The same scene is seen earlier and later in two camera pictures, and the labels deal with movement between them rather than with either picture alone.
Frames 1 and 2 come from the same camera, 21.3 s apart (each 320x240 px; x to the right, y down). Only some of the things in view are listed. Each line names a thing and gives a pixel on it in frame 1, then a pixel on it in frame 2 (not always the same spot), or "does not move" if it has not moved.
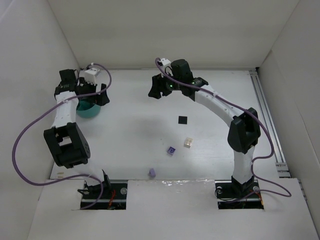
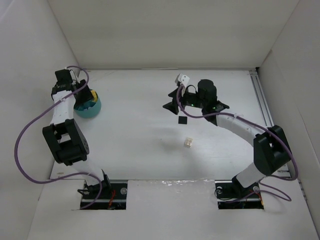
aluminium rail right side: (283, 166) does not move
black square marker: (182, 120) does not move
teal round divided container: (88, 109) does not move
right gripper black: (160, 85) to (179, 99)
